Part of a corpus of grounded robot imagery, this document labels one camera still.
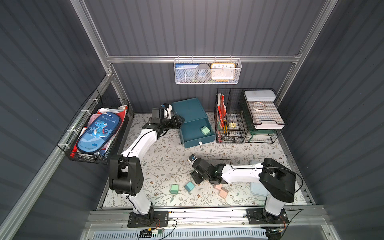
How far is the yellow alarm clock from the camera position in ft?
2.94

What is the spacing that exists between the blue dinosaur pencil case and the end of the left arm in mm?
171

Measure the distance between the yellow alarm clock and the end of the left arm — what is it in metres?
0.33

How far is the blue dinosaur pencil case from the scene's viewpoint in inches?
24.4
